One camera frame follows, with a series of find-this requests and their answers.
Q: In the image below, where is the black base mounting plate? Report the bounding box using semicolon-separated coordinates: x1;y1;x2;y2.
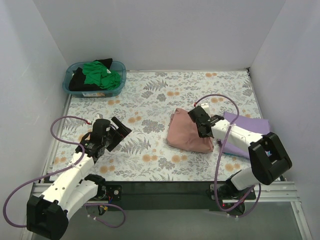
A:
99;180;257;212

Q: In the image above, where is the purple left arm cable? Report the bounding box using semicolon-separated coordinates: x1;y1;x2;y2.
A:
2;115;126;229

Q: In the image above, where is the green t-shirt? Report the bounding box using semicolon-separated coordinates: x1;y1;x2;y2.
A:
82;61;122;90

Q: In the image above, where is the aluminium frame rail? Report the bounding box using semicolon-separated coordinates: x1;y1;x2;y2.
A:
20;181;313;240

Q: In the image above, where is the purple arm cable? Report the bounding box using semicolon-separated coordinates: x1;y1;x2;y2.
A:
193;93;262;219
2;115;126;229

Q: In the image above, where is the pink t-shirt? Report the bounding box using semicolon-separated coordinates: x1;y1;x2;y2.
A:
166;108;214;154

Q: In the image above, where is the floral patterned table mat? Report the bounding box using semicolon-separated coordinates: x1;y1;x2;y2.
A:
47;71;261;181

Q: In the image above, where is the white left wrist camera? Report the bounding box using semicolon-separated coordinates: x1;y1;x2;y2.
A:
87;113;103;125

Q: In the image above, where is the blue plastic laundry basket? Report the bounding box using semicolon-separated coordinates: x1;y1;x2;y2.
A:
62;61;127;98

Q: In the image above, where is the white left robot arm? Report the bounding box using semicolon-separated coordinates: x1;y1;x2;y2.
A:
26;117;131;240

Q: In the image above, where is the folded purple t-shirt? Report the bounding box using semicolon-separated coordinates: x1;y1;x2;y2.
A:
223;116;271;159

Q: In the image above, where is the black t-shirt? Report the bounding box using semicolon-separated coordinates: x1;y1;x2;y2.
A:
68;67;103;92

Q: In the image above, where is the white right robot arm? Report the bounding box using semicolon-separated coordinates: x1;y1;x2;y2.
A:
188;106;292;199

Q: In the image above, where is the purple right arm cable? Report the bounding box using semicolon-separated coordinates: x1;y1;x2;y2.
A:
193;93;262;219

